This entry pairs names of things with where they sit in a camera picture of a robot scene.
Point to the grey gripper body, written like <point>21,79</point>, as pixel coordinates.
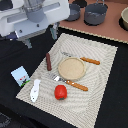
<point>31,30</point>

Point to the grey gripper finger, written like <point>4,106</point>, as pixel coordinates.
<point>27,43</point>
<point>54,33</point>

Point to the brown sausage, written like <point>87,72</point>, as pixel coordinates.
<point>48,61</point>

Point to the light blue milk carton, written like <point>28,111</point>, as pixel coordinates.
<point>21,76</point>

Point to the small white salt shaker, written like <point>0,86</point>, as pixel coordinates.
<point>35,90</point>

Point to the red tomato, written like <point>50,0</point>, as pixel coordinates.
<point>60,92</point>

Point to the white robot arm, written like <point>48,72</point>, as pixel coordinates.
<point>23,19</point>

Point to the small grey pot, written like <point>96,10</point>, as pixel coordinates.
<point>74,12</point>

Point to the round tan plate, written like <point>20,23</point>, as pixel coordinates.
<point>72,68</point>

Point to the large grey pot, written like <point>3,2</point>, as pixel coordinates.
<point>95,13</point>

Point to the brown stove board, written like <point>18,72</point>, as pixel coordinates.
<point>109,29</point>

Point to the beige woven placemat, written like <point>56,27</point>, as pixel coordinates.
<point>80,108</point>

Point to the beige bowl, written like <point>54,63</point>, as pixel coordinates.
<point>124,16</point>

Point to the fork with orange handle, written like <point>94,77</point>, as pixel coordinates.
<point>69,82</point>

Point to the knife with orange handle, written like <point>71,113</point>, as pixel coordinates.
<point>82,58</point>

